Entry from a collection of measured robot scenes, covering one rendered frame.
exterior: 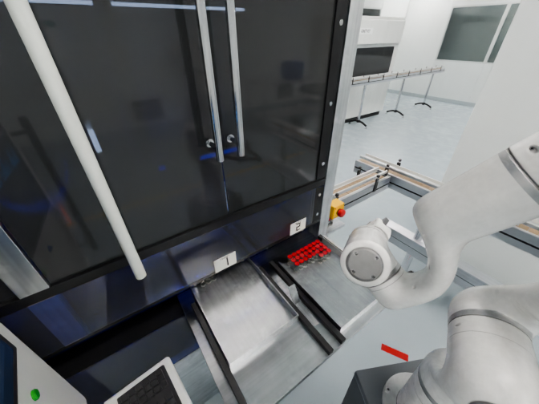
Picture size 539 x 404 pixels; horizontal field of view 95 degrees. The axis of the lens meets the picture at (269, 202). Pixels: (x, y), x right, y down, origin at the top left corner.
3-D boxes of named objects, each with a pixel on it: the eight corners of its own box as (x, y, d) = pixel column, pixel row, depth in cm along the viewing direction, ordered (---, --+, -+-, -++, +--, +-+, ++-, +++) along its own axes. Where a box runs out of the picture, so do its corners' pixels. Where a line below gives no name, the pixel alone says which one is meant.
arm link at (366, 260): (399, 255, 52) (371, 219, 54) (406, 278, 40) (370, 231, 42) (365, 274, 55) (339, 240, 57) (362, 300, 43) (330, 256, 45)
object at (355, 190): (312, 229, 130) (315, 204, 121) (293, 215, 140) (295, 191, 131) (389, 189, 162) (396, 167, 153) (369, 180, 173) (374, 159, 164)
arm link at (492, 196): (600, 239, 31) (395, 294, 53) (507, 143, 34) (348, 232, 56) (622, 276, 25) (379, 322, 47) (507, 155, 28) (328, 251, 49)
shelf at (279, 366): (177, 298, 94) (176, 295, 93) (312, 228, 127) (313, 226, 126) (239, 437, 62) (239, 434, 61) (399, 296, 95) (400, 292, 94)
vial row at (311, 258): (293, 270, 103) (293, 262, 100) (323, 252, 111) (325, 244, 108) (296, 273, 101) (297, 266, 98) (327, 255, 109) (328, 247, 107)
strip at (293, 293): (287, 296, 92) (287, 287, 89) (293, 292, 94) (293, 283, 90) (312, 327, 83) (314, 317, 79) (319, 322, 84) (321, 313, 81)
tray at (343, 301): (277, 267, 104) (277, 261, 102) (322, 242, 116) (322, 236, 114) (339, 333, 81) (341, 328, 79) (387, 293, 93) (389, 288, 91)
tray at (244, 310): (189, 288, 96) (188, 283, 94) (247, 259, 108) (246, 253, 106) (230, 369, 73) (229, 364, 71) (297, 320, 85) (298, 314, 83)
